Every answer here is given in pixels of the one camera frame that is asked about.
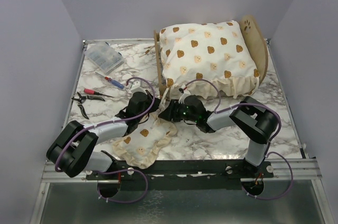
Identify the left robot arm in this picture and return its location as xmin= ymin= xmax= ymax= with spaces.
xmin=46 ymin=91 xmax=161 ymax=179

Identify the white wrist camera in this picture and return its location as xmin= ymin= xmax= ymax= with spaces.
xmin=179 ymin=88 xmax=191 ymax=104
xmin=130 ymin=80 xmax=147 ymax=95

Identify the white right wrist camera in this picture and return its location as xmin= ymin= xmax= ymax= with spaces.
xmin=179 ymin=88 xmax=191 ymax=104

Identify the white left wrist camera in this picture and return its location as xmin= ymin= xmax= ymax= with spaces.
xmin=130 ymin=80 xmax=147 ymax=95

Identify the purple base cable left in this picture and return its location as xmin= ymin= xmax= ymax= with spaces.
xmin=91 ymin=169 xmax=149 ymax=204

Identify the small bear print pillow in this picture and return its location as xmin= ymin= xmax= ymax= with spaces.
xmin=112 ymin=113 xmax=177 ymax=169

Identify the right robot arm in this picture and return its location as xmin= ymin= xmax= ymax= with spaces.
xmin=158 ymin=95 xmax=281 ymax=177

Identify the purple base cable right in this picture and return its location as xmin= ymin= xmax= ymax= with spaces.
xmin=244 ymin=152 xmax=295 ymax=201

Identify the red handled screwdriver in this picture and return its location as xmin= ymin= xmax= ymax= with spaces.
xmin=83 ymin=88 xmax=112 ymax=97

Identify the clear plastic screw box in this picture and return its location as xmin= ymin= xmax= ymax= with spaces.
xmin=84 ymin=42 xmax=125 ymax=74

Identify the wooden pet bed frame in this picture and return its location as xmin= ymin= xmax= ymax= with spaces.
xmin=153 ymin=15 xmax=269 ymax=96

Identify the large bear print cushion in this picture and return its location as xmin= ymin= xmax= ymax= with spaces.
xmin=146 ymin=21 xmax=261 ymax=99

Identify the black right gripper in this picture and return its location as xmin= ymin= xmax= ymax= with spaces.
xmin=158 ymin=99 xmax=198 ymax=123

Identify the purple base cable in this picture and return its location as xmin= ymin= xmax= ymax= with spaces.
xmin=91 ymin=169 xmax=149 ymax=204
xmin=244 ymin=152 xmax=295 ymax=201

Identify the blue handled screwdriver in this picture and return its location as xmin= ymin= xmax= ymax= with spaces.
xmin=95 ymin=72 xmax=124 ymax=89

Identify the black front mounting rail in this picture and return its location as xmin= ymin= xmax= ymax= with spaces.
xmin=86 ymin=159 xmax=274 ymax=191

